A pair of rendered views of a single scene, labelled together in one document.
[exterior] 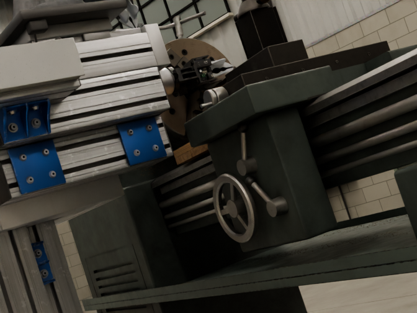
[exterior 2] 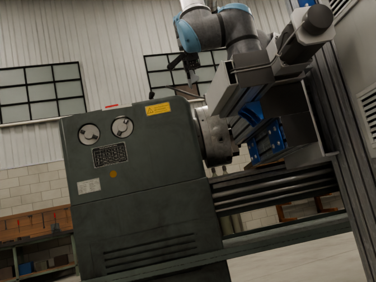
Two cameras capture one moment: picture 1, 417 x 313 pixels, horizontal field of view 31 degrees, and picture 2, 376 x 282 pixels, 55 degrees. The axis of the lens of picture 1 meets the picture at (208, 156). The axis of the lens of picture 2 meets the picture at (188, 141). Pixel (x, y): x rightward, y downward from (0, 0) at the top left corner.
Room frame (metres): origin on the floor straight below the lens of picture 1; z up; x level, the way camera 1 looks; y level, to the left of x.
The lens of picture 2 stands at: (1.55, 1.66, 0.74)
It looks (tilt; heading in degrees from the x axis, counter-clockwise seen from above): 11 degrees up; 297
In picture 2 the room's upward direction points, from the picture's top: 12 degrees counter-clockwise
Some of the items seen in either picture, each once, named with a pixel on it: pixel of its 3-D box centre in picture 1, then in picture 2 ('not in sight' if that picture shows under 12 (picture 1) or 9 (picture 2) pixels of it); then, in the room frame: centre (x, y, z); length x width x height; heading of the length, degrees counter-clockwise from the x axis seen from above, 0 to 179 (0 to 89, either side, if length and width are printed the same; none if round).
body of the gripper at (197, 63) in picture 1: (189, 75); not in sight; (2.00, -0.02, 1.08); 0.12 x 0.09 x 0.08; 118
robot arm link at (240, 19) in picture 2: not in sight; (235, 26); (1.87, 0.50, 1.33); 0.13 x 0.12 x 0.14; 31
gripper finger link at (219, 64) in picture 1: (219, 63); not in sight; (2.05, -0.11, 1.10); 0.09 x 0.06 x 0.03; 118
